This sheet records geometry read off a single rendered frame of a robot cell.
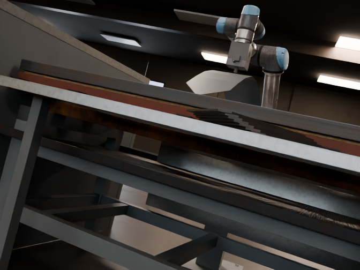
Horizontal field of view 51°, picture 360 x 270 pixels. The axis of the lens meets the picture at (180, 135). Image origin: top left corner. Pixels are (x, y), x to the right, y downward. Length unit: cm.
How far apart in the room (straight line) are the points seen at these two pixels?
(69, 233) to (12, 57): 75
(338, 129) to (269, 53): 105
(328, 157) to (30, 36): 133
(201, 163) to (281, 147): 124
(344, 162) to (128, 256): 82
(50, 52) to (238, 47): 84
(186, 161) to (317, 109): 1081
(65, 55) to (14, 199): 84
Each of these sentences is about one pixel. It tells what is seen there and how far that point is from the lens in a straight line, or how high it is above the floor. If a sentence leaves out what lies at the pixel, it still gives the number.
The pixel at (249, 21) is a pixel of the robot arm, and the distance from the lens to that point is 171.
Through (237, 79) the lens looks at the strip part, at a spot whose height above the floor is 98.
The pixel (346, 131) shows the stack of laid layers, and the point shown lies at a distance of 116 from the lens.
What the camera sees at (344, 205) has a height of 59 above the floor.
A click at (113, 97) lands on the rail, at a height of 78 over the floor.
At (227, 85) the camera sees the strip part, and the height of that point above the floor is 94.
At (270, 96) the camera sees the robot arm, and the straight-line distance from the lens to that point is 220.
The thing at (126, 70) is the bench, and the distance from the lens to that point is 237.
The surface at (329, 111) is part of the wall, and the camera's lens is 1277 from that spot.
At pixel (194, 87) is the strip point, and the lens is 142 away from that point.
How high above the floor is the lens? 69
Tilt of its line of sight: 1 degrees up
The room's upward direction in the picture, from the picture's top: 14 degrees clockwise
